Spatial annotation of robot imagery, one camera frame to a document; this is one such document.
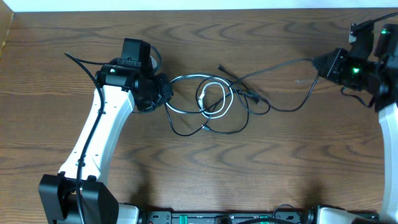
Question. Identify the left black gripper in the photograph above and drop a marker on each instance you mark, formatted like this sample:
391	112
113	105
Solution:
166	90

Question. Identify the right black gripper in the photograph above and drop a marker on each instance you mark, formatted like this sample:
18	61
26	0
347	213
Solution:
337	57

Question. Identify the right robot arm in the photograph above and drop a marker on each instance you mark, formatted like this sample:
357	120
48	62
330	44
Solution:
383	89

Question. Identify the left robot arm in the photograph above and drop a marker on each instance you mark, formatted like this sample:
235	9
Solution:
78	193

